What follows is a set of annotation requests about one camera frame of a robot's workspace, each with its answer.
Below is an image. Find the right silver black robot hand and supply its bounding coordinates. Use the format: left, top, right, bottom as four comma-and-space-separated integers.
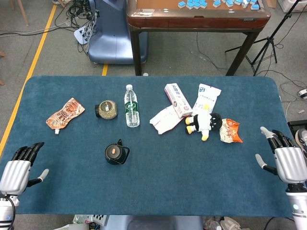
255, 126, 307, 184

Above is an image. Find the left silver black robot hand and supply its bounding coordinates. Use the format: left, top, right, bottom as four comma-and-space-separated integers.
0, 142, 49, 195

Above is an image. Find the black round container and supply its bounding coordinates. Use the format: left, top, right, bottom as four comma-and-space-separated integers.
104, 138, 130, 166

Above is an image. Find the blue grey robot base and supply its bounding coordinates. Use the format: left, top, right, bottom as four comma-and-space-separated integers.
87, 0, 148, 65

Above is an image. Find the grey sneaker beside black box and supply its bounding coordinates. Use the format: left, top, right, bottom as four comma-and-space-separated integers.
294, 128, 307, 159

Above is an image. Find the black box on floor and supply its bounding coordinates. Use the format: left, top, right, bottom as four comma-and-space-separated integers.
287, 120, 307, 135

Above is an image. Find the orange white snack packet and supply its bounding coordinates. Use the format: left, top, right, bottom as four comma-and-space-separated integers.
220, 118, 244, 144

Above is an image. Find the orange spout pouch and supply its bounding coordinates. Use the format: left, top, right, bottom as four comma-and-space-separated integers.
45, 97, 86, 135

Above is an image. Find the grey sneaker with white sole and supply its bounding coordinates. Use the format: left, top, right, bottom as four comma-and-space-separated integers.
220, 216, 243, 230

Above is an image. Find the black white plush doll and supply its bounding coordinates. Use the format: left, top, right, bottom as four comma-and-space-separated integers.
185, 112, 223, 141

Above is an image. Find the white bag blue print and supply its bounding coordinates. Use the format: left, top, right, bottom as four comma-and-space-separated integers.
191, 83, 222, 115

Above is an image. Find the glass seed jar black lid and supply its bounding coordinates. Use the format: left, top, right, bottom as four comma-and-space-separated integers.
94, 100, 118, 120

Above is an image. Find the blue felt table cover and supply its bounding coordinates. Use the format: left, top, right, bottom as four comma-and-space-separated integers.
0, 75, 297, 218

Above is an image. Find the white pink toothpaste box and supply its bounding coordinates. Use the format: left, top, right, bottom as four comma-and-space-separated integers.
164, 82, 193, 119

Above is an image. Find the clear water bottle green label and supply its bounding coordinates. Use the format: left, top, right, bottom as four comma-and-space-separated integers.
124, 84, 141, 128

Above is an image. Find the white pouch red print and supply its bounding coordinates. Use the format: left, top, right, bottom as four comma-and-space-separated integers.
149, 104, 187, 135

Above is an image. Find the long yellow floor tape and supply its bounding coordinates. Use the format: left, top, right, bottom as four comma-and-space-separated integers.
0, 4, 58, 156

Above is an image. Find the blue grey robot torso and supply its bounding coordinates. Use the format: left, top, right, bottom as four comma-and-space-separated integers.
105, 215, 203, 230

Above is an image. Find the black tripod stand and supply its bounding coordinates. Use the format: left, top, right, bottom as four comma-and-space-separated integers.
224, 0, 302, 77

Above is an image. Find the white power strip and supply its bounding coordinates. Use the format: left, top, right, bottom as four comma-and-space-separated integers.
73, 23, 96, 46

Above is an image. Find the white storage box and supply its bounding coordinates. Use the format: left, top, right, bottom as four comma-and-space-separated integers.
279, 0, 307, 13

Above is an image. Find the wooden furniture leg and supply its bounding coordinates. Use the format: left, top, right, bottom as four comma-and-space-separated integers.
9, 0, 29, 26

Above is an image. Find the brown mahjong table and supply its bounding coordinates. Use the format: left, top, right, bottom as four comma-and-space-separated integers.
126, 0, 272, 77

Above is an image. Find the grey floor cable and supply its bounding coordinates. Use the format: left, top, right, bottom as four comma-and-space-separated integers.
279, 80, 307, 118

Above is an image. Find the thin black floor cable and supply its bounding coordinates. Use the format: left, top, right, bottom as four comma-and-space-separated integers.
196, 32, 231, 70

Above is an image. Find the black cable tangle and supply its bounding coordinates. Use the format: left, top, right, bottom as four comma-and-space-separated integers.
54, 0, 99, 56

